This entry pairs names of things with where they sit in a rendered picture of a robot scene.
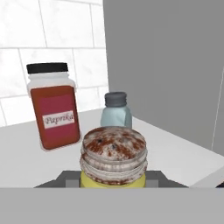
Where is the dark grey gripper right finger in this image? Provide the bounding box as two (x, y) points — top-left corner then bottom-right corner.
(144, 170), (188, 189)

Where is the red paprika jar black lid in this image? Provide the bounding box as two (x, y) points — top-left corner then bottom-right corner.
(25, 62), (81, 151)

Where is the yellow bottle with rusty cap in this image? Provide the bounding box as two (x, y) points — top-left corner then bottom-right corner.
(79, 126), (149, 189)

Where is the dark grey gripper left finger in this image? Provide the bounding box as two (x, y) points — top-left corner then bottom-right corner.
(34, 170), (82, 189)

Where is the pale blue shaker grey cap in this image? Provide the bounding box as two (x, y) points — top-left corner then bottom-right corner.
(100, 91), (133, 130)

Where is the grey cabinet door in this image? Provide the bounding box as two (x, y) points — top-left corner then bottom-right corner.
(102, 0), (224, 158)

